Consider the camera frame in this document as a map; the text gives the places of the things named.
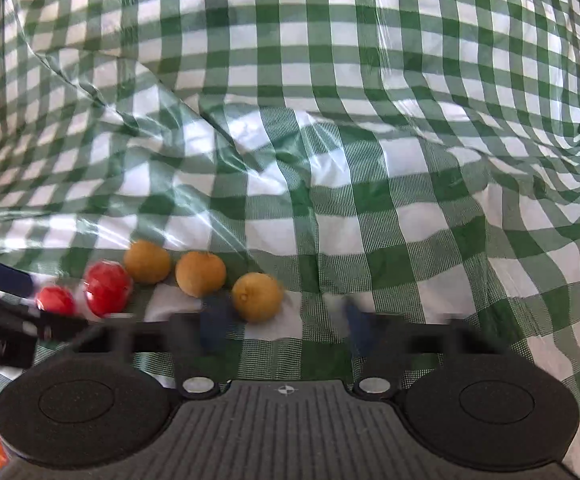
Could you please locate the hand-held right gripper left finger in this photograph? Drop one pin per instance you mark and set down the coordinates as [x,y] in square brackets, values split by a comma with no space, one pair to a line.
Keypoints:
[216,324]

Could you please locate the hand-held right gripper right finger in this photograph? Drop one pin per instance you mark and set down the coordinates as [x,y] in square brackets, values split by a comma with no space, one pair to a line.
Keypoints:
[360,329]

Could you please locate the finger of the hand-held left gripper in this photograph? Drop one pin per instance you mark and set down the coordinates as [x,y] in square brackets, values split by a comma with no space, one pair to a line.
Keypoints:
[5,274]
[50,326]

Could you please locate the small red tomato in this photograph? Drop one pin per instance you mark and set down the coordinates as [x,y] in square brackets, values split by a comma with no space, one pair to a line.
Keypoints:
[55,301]

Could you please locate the yellow-brown round fruit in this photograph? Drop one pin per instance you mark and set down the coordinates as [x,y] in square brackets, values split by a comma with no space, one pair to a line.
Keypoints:
[201,273]
[147,261]
[257,297]

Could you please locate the large red tomato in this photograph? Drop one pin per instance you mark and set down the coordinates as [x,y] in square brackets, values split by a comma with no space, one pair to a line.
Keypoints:
[108,287]

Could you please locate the green checkered tablecloth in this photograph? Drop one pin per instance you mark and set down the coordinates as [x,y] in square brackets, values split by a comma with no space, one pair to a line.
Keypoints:
[320,110]

